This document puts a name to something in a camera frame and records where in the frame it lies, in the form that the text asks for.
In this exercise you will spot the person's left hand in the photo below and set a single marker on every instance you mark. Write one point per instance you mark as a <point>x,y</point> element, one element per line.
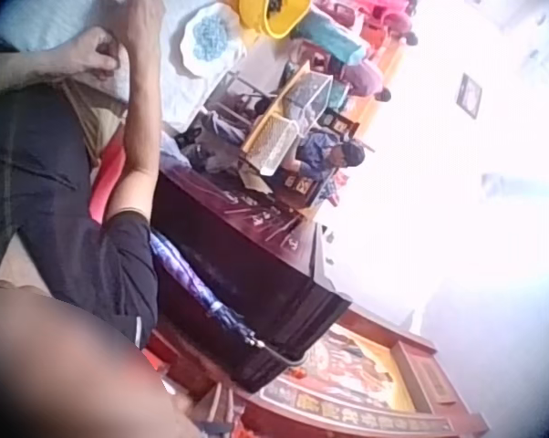
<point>87,55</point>

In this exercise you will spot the person's right hand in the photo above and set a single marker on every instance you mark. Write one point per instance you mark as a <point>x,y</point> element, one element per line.
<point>142,20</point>

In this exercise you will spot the person's left fingers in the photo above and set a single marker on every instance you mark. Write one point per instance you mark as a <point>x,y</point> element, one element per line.
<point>108,57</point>

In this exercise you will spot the person's legs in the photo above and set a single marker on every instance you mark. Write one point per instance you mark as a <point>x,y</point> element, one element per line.
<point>92,114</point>

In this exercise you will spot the pale blue tablecloth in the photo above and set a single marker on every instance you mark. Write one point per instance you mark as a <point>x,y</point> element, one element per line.
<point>174,86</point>

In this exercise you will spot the light blue cloth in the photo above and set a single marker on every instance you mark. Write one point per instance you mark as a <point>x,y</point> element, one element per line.
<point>37,23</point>

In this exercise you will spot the white plate of blue beads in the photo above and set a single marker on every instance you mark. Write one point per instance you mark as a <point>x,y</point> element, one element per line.
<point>208,38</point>

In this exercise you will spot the red plastic stool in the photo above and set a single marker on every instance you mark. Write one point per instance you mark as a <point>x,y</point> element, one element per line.
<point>108,178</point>

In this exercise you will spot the heap of grey clothes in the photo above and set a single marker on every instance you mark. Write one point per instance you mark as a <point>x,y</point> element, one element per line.
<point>210,146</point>

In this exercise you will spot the metal folding chair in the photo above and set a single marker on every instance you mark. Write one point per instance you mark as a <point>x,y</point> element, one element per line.
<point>242,98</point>

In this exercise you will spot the yellow plastic bucket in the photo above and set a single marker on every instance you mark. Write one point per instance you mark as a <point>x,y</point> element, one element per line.
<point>274,20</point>

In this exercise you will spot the teal bundle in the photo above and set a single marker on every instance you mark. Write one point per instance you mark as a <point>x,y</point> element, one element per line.
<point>331,38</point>

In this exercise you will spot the purple blue folded umbrella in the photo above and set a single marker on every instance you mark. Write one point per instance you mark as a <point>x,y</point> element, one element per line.
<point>197,278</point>

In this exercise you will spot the dark wooden cabinet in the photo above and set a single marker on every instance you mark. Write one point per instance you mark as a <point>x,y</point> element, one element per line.
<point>238,264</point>

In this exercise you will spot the red cabinet with painted panel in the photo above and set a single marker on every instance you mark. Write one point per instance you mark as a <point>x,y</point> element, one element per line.
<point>361,388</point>

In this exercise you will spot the dark framed wall picture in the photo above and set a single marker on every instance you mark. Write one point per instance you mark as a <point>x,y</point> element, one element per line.
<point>469,96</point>

